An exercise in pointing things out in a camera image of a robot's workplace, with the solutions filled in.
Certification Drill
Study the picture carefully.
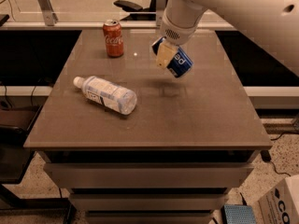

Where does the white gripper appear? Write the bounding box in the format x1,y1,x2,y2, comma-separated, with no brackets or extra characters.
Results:
156,13,198,69

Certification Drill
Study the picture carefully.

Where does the blue pepsi can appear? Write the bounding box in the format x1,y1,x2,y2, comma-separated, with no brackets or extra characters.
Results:
151,37,193,78

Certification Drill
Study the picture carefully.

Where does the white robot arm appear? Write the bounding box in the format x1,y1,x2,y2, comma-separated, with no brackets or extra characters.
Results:
160,0,299,75

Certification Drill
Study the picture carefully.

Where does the red coca-cola can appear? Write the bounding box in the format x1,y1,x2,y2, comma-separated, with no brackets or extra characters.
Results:
103,20,123,57

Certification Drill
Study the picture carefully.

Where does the black office chair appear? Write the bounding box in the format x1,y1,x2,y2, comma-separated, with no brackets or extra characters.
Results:
113,0,168,21

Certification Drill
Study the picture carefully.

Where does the clear plastic water bottle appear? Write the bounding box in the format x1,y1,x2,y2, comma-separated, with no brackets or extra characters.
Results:
73,76,137,115

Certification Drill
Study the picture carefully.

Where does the grey drawer cabinet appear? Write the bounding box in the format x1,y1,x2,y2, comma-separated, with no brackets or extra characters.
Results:
26,29,271,224

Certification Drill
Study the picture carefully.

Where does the blue perforated box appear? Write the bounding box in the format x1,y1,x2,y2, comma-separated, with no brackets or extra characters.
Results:
221,204,257,224

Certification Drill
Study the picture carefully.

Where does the white cardboard box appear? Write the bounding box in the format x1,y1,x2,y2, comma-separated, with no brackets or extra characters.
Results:
259,175,299,224

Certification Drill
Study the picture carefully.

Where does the middle metal partition bracket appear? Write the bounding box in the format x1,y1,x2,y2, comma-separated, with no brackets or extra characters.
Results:
156,0,166,26

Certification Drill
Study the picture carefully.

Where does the metal partition bracket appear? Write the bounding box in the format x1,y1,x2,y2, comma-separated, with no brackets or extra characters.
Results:
156,0,166,26
37,0,58,26

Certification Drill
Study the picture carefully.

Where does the left metal partition bracket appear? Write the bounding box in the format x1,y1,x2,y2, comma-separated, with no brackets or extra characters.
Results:
37,0,58,26

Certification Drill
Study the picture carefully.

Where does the black floor cable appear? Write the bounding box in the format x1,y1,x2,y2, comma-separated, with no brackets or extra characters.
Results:
260,131,293,177

